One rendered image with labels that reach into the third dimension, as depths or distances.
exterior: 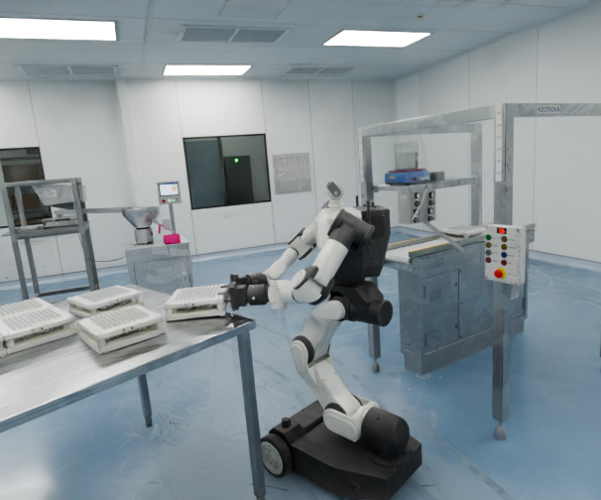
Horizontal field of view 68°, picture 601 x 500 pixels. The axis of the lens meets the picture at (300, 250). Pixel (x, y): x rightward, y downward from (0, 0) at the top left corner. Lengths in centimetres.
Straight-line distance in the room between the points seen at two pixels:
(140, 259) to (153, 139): 316
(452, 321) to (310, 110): 559
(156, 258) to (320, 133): 444
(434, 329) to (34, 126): 619
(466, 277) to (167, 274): 289
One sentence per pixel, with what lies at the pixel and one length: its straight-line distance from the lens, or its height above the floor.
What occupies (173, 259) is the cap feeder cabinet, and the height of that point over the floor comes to 61.
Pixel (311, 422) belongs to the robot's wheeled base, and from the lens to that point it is 238.
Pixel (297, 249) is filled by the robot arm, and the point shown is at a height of 104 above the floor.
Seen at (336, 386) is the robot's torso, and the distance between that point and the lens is 223.
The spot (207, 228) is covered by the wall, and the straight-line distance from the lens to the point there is 758.
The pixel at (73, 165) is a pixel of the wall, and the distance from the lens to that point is 747.
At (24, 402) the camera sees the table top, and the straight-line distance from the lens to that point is 153.
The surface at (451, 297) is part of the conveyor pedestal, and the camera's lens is 323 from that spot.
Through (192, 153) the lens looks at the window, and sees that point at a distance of 752.
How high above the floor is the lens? 147
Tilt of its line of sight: 11 degrees down
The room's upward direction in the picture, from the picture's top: 4 degrees counter-clockwise
